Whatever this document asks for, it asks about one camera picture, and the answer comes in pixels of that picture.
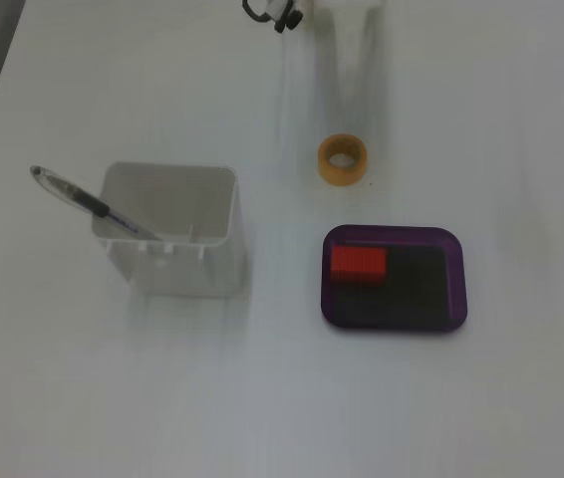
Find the yellow tape roll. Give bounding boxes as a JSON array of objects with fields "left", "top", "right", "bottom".
[{"left": 317, "top": 132, "right": 369, "bottom": 188}]

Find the black cable with tie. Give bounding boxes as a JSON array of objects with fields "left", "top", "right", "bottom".
[{"left": 241, "top": 0, "right": 304, "bottom": 34}]

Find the white plastic pen holder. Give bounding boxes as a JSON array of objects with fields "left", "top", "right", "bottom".
[{"left": 91, "top": 161, "right": 243, "bottom": 299}]

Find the red rectangular block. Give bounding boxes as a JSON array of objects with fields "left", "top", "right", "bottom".
[{"left": 330, "top": 245, "right": 389, "bottom": 285}]

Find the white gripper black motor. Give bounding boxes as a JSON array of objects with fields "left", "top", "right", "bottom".
[{"left": 265, "top": 0, "right": 391, "bottom": 133}]

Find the purple metal tray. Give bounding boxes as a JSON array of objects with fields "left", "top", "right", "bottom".
[{"left": 320, "top": 224, "right": 469, "bottom": 335}]

